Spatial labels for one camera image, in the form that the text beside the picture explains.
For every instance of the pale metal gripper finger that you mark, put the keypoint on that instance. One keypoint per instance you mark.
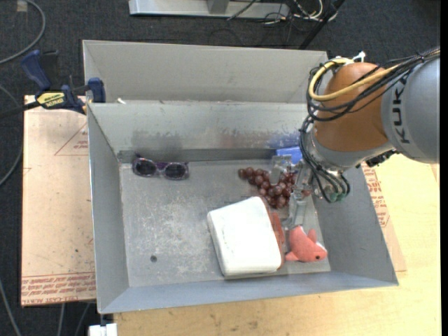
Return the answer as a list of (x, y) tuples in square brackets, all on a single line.
[(281, 163), (299, 213)]

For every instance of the orange-red flat thing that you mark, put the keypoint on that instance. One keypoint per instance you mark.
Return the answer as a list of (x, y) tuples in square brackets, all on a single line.
[(278, 231)]

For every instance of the dark red grape bunch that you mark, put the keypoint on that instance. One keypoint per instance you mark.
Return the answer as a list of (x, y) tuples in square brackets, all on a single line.
[(267, 187)]

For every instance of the pink toy fish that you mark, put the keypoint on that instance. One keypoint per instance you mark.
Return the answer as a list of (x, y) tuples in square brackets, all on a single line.
[(304, 247)]

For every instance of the white box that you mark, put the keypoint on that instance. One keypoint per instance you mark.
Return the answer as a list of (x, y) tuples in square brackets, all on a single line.
[(243, 238)]

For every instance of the purple sunglasses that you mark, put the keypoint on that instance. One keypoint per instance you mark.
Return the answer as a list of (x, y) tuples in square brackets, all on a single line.
[(159, 169)]

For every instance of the grey metal bin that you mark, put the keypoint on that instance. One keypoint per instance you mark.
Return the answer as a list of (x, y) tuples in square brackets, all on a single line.
[(168, 229)]

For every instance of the brown cardboard board red print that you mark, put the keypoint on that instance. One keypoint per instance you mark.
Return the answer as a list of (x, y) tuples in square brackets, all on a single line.
[(56, 201)]

